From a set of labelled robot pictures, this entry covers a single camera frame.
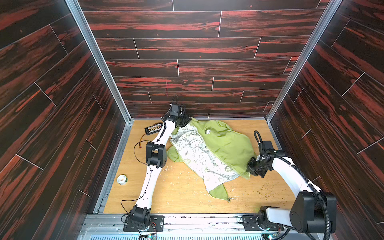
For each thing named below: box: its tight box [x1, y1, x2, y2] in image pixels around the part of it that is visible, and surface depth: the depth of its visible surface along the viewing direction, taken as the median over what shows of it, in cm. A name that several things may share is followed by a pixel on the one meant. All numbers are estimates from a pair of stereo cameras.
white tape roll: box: [116, 174, 128, 185], surface depth 89 cm
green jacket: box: [167, 118, 257, 203], surface depth 97 cm
